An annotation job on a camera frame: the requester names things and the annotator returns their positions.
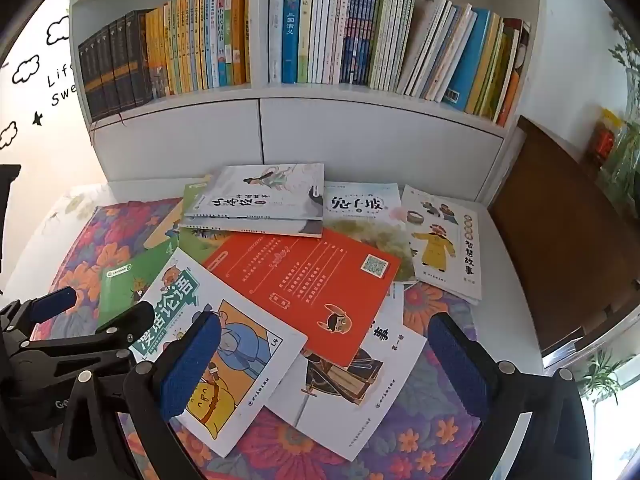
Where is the glass vase with green stems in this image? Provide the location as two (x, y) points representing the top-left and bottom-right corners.
(607, 10), (640, 121)

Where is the white book yellow robed figure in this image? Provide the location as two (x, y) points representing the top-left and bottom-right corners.
(400, 184), (483, 306)

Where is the red orange book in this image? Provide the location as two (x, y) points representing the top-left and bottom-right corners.
(202, 227), (402, 368)

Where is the row of blue and white books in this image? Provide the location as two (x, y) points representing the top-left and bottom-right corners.
(267, 0), (532, 128)

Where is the medium black cloud wall decal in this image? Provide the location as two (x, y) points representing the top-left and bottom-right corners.
(12, 56), (41, 84)

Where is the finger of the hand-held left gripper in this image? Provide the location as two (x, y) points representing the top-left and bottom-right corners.
(0, 285), (78, 331)
(20, 300), (157, 361)

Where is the green potted plant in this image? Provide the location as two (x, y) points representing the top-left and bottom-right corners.
(575, 350), (636, 406)

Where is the black lettering wall decal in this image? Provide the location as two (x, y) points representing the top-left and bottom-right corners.
(46, 62), (81, 108)

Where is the white book dark robed figure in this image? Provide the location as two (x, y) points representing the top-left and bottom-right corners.
(262, 282), (428, 463)

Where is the brown wooden cabinet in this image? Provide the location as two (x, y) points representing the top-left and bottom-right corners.
(487, 115), (640, 356)

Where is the white bookshelf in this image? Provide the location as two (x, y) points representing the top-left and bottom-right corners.
(67, 0), (548, 206)

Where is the white book flying woman cover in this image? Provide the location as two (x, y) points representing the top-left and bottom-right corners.
(182, 162), (326, 222)

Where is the yellow red box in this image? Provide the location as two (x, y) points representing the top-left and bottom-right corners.
(587, 107), (626, 163)

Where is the pale blue book green meadow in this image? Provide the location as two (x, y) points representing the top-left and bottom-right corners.
(322, 181), (417, 283)

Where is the floral blanket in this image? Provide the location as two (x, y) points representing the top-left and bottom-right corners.
(30, 197), (493, 480)

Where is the white comic book teal title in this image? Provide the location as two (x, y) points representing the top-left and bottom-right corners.
(127, 247), (308, 458)

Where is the thin grey white illustrated book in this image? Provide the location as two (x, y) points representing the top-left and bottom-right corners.
(179, 215), (325, 239)

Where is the green book boy red robe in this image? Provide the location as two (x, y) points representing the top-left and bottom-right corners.
(96, 240), (181, 328)

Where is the yellow illustrated book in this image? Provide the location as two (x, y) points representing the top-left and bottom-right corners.
(142, 200), (187, 253)

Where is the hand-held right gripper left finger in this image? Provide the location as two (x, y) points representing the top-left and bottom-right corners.
(54, 310), (223, 480)

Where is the large black cloud wall decal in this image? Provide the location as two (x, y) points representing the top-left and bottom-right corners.
(46, 16), (71, 43)

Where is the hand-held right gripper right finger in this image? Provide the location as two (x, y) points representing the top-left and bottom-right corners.
(426, 311), (593, 480)

